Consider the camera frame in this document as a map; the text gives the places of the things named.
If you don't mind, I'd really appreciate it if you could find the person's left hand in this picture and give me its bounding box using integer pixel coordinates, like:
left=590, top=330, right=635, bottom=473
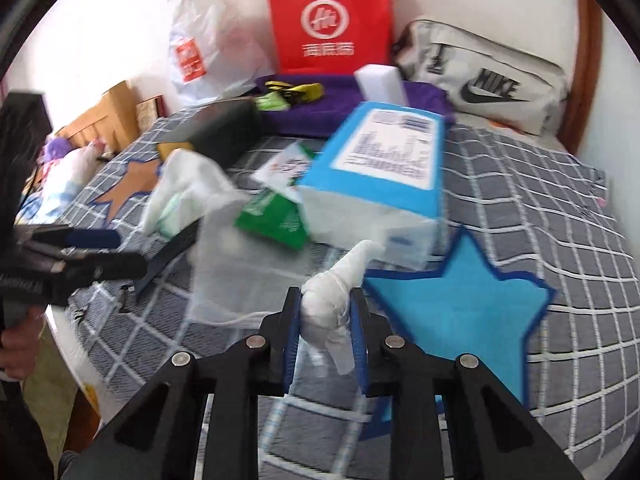
left=0, top=307, right=48, bottom=381

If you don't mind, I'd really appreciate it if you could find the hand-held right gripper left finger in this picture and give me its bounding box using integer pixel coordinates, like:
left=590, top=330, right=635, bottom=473
left=65, top=287, right=303, bottom=480

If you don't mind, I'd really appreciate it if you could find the white soft bundle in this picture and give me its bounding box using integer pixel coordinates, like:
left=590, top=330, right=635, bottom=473
left=15, top=142, right=106, bottom=221

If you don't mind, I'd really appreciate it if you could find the white sponge block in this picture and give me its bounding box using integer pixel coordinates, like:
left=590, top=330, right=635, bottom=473
left=354, top=64, right=408, bottom=106

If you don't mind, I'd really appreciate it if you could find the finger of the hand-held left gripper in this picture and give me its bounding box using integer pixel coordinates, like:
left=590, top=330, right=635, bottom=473
left=30, top=227, right=122, bottom=251
left=50, top=251, right=148, bottom=293

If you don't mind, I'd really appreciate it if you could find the patterned framed board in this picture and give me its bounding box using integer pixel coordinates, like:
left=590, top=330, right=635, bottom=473
left=136, top=95, right=166, bottom=133

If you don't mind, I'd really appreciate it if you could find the purple plush toy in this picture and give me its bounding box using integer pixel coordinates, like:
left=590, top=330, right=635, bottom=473
left=42, top=137, right=68, bottom=163

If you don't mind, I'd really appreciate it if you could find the red paper bag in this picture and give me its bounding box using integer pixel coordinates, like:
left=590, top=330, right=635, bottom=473
left=264, top=0, right=395, bottom=75

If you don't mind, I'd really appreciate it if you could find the wooden headboard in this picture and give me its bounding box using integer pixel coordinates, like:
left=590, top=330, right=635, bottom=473
left=57, top=80, right=143, bottom=153

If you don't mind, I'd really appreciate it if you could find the grey checked blanket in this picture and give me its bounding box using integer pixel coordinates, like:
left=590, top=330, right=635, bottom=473
left=15, top=110, right=628, bottom=461

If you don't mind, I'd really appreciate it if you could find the purple towel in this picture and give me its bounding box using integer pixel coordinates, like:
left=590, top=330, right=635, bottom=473
left=252, top=72, right=453, bottom=136

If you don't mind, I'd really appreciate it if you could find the yellow-green cloth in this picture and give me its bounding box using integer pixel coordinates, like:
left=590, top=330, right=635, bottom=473
left=22, top=320, right=78, bottom=441

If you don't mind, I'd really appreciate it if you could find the brown wooden door frame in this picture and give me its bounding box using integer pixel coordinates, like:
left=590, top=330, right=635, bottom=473
left=557, top=0, right=603, bottom=156

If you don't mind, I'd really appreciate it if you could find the white printed sachet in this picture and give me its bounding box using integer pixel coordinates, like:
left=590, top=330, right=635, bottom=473
left=250, top=141, right=316, bottom=188

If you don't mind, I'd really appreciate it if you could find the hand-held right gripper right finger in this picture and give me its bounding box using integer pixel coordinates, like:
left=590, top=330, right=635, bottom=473
left=349, top=287, right=583, bottom=480

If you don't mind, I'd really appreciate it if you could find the translucent mesh drawstring bag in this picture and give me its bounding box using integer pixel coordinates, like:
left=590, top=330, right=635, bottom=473
left=187, top=195, right=321, bottom=333

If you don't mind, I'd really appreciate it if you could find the white plastic bag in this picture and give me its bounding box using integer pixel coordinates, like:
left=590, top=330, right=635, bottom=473
left=169, top=0, right=273, bottom=107

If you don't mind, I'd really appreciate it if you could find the black box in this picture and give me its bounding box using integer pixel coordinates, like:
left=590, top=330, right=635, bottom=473
left=157, top=99, right=263, bottom=168

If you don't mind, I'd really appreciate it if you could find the grey waist bag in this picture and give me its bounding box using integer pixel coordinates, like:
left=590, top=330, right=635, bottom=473
left=392, top=19, right=570, bottom=136

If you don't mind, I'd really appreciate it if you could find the blue tissue pack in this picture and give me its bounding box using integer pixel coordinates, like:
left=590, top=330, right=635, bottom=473
left=295, top=101, right=448, bottom=271

